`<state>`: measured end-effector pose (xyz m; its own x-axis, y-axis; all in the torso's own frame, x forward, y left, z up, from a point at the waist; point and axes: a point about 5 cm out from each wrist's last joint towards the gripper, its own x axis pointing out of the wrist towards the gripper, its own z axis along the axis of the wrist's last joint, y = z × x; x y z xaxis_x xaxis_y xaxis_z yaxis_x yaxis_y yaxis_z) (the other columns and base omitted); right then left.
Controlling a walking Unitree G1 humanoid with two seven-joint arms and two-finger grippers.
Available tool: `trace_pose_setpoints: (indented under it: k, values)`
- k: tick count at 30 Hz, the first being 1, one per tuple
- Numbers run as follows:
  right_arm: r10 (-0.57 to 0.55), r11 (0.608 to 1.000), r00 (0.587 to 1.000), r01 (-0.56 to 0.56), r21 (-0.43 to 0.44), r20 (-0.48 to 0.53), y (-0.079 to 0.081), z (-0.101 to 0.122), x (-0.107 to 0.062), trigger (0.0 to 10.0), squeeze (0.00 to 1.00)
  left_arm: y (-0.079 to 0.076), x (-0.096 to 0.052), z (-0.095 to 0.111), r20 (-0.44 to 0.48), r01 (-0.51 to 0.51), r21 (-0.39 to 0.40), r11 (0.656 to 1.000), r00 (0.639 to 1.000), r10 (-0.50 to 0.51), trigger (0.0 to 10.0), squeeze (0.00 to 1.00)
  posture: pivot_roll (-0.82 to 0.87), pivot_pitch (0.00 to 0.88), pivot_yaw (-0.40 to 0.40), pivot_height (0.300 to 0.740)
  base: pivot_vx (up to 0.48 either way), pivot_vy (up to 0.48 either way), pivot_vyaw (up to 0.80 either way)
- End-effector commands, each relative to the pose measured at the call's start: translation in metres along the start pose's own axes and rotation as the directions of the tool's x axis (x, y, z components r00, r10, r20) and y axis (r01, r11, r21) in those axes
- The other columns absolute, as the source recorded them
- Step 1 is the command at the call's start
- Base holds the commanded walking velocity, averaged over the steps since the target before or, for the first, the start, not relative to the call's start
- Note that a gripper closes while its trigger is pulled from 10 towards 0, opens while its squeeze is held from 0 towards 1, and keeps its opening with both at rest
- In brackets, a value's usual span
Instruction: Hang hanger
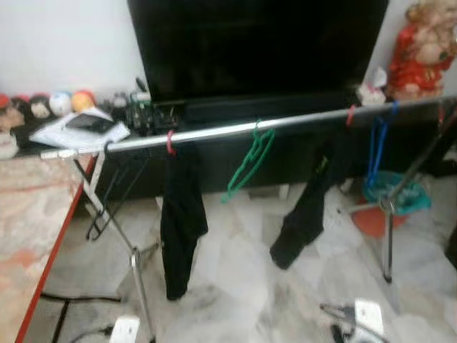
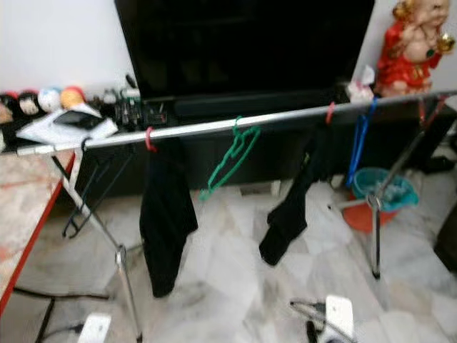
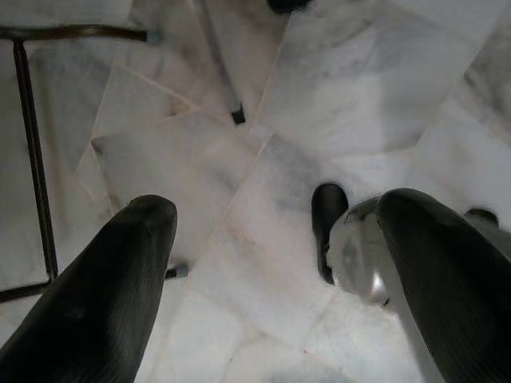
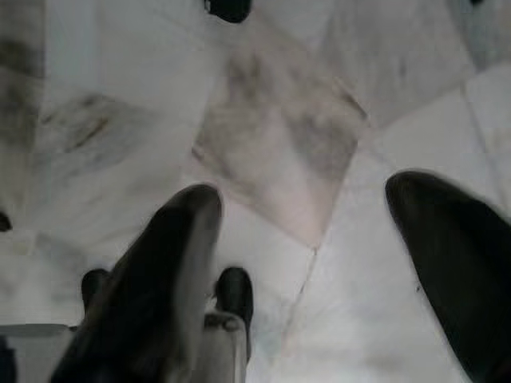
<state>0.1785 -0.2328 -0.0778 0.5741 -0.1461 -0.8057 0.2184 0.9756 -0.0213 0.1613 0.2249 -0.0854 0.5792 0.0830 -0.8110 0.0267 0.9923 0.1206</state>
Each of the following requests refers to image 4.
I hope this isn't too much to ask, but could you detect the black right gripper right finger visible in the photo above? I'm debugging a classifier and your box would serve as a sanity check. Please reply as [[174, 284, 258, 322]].
[[384, 171, 511, 383]]

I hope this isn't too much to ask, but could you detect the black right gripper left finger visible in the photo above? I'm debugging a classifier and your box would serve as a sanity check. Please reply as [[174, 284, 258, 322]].
[[51, 183, 224, 383]]

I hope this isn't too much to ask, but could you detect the black rounded object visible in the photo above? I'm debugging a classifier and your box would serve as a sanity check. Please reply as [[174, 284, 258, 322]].
[[202, 0, 253, 24]]

